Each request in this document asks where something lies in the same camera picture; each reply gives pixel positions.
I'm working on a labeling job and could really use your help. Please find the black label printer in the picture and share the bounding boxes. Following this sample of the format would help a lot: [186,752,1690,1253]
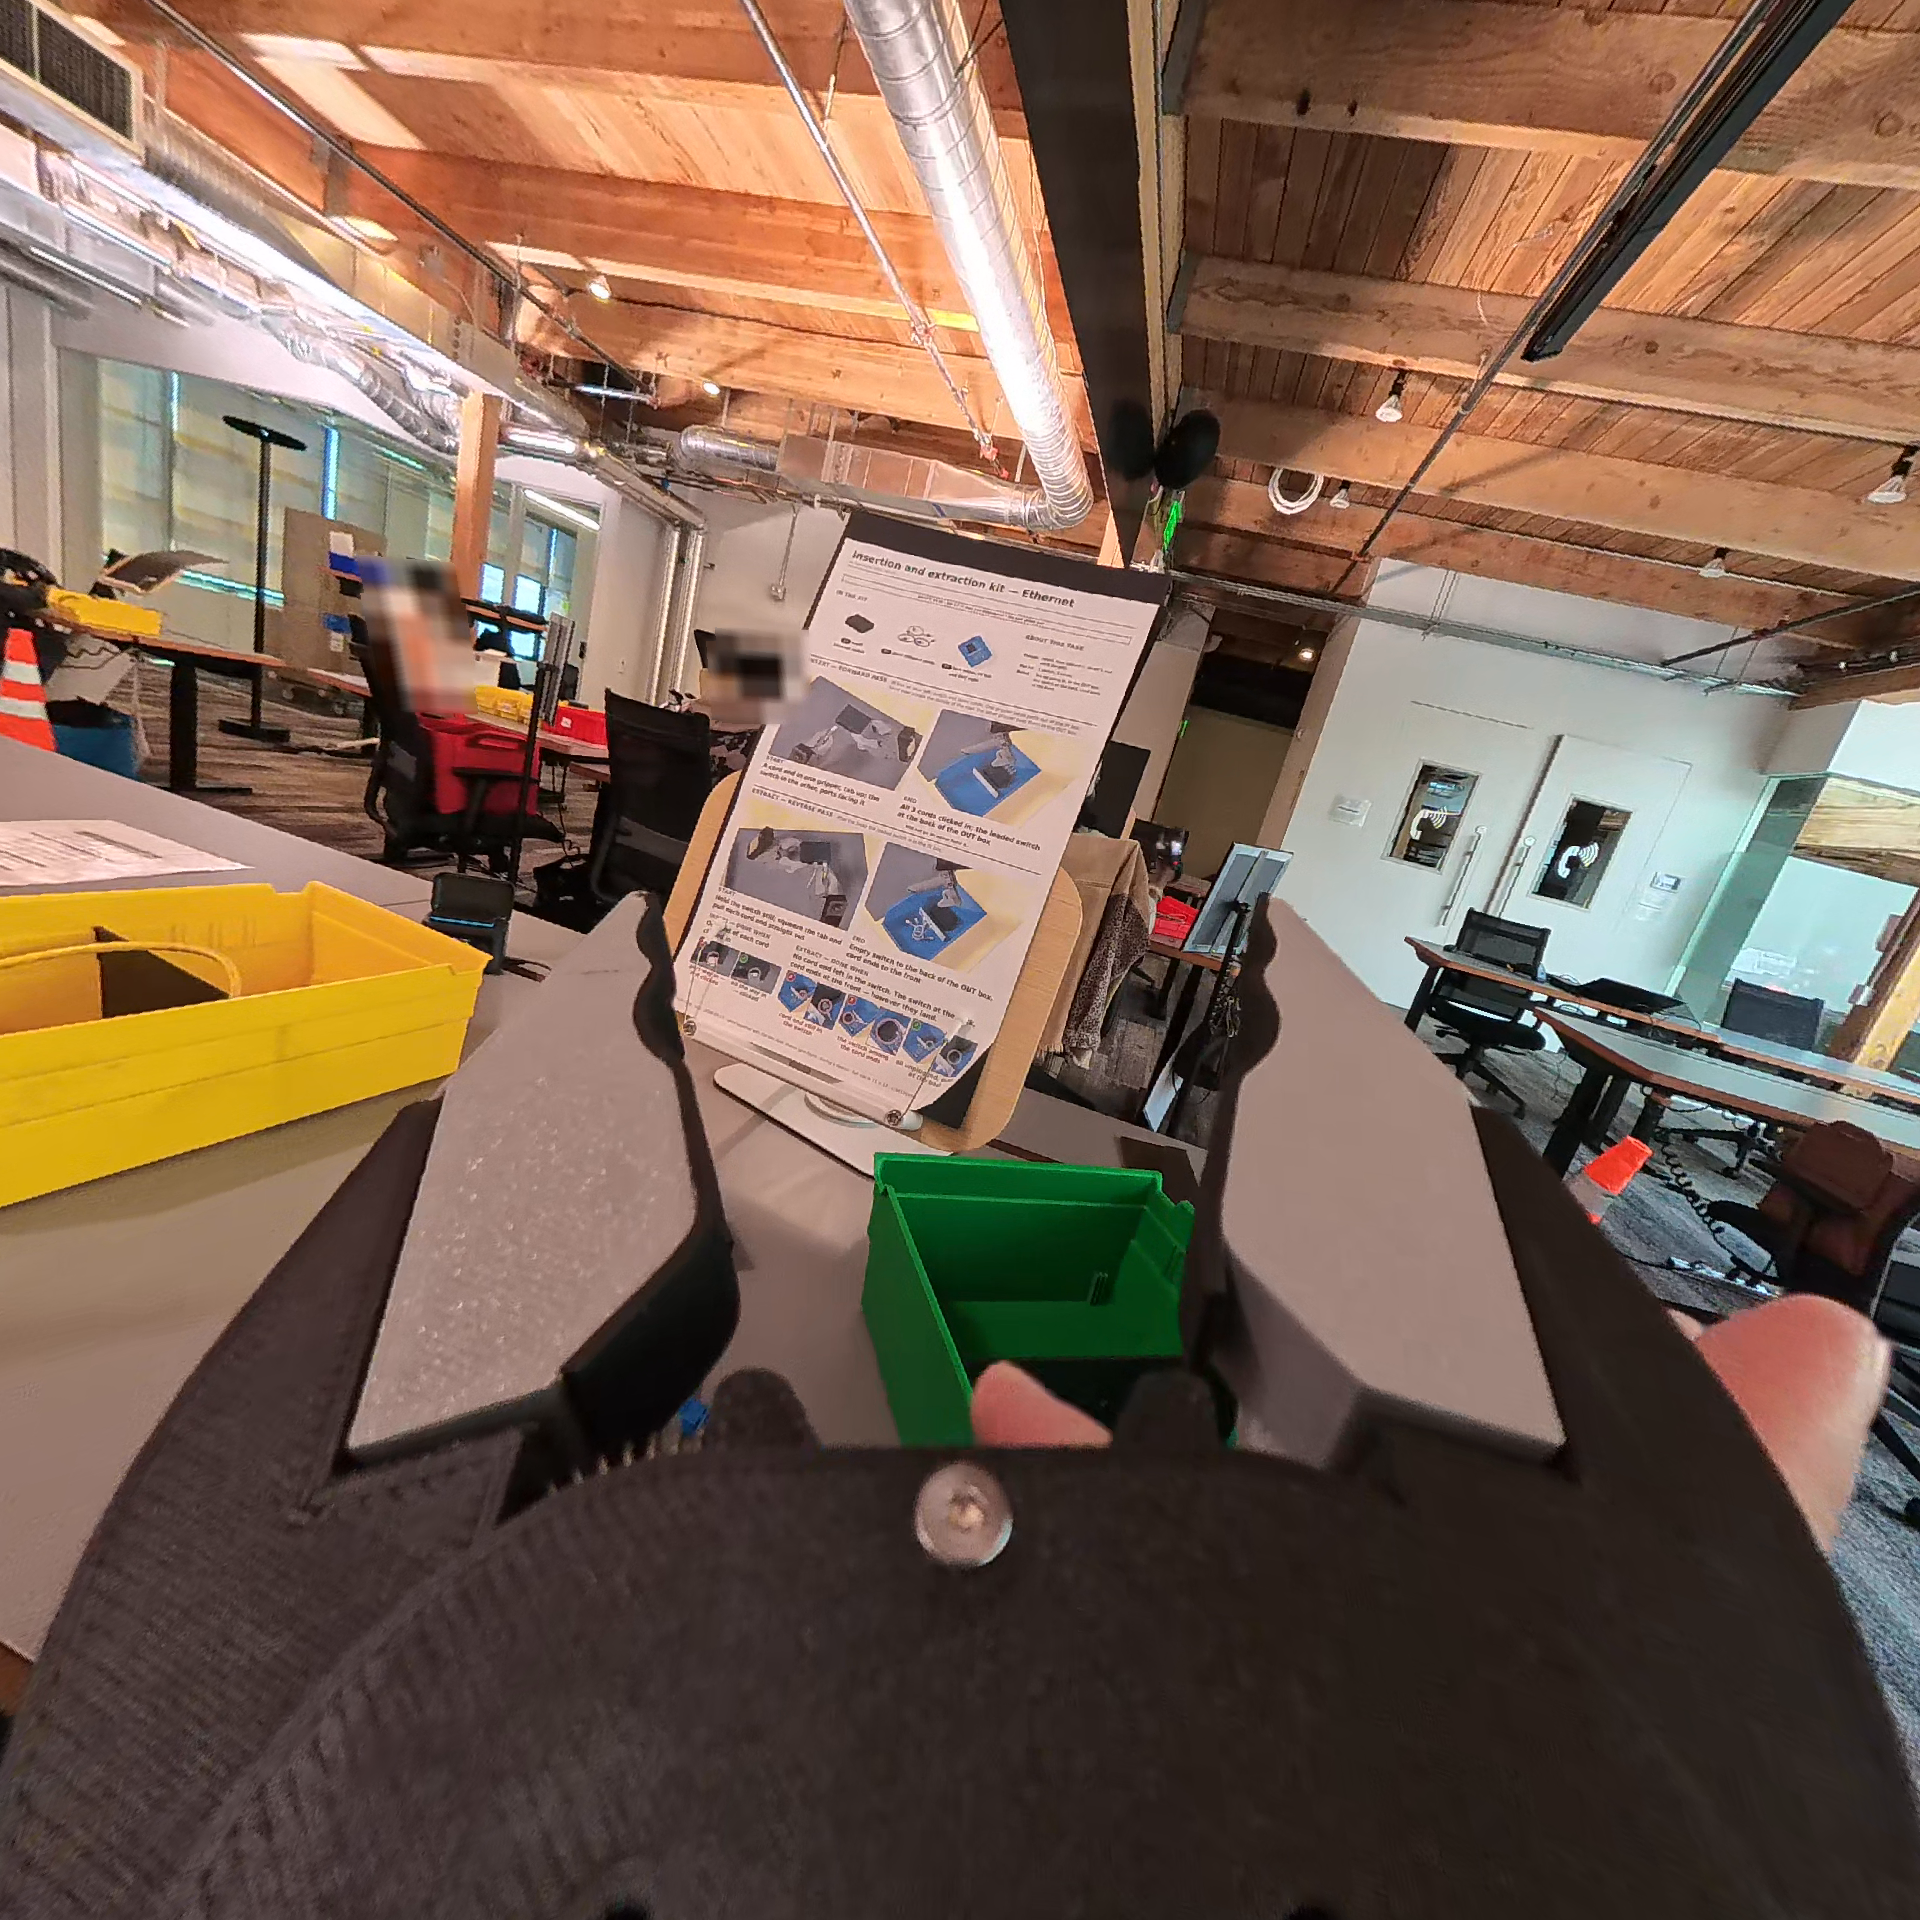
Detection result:
[429,874,518,972]

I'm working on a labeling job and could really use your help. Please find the grey panel on tripod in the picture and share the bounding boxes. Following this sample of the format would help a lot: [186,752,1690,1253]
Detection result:
[1142,844,1297,1128]

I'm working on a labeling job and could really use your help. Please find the leopard print cloth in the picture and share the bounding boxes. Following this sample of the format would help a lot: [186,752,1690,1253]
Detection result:
[1049,835,1157,1061]

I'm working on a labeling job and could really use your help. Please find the person's right hand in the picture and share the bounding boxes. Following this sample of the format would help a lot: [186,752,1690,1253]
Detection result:
[972,1288,1894,1554]

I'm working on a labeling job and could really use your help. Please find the silver duct pipe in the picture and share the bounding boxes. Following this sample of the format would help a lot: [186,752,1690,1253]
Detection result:
[839,0,1099,530]

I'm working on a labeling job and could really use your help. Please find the yellow plastic bin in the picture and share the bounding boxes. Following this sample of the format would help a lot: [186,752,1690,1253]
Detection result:
[0,883,491,1210]

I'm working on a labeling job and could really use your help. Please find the black office chair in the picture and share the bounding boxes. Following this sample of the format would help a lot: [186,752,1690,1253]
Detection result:
[357,614,561,883]
[1415,909,1557,1116]
[590,690,716,922]

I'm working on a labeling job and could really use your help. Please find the striped orange traffic cone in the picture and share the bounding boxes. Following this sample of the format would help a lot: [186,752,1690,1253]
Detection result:
[0,621,59,752]

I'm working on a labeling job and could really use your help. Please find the wooden office desk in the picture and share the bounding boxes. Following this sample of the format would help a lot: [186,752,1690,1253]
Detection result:
[1529,1000,1920,1190]

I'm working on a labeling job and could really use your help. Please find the green plastic bin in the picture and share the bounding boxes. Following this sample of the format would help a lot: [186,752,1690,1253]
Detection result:
[861,1152,1247,1448]

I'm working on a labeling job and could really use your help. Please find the white paper sheet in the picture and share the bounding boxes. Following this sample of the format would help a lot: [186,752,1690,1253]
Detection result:
[0,816,251,892]

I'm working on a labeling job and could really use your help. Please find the printed instruction sheet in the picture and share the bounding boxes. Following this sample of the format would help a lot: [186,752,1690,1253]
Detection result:
[669,510,1167,1120]

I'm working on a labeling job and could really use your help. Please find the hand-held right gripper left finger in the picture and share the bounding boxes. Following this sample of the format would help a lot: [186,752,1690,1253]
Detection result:
[346,892,746,1466]

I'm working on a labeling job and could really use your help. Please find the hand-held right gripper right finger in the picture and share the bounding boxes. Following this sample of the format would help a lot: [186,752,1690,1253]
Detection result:
[1188,895,1565,1471]

